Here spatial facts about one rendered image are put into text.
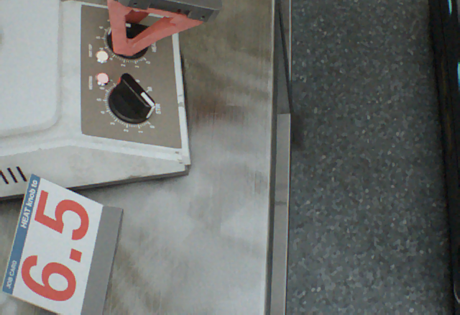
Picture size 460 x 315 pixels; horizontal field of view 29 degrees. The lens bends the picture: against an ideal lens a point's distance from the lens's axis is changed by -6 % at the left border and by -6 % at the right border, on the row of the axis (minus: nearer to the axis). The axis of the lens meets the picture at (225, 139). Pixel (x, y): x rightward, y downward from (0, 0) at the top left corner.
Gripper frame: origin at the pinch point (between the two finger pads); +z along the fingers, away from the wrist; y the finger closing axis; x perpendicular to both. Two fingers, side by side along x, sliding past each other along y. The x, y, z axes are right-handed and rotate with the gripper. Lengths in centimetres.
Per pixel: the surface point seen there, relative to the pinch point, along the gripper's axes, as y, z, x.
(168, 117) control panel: 6.0, 1.2, 3.5
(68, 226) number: 12.7, 6.5, -2.4
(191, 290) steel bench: 17.6, 4.2, 5.5
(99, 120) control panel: 7.2, 1.2, -1.6
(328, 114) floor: -46, 61, 56
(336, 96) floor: -50, 60, 58
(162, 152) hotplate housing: 8.7, 1.6, 3.0
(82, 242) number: 13.6, 6.8, -1.3
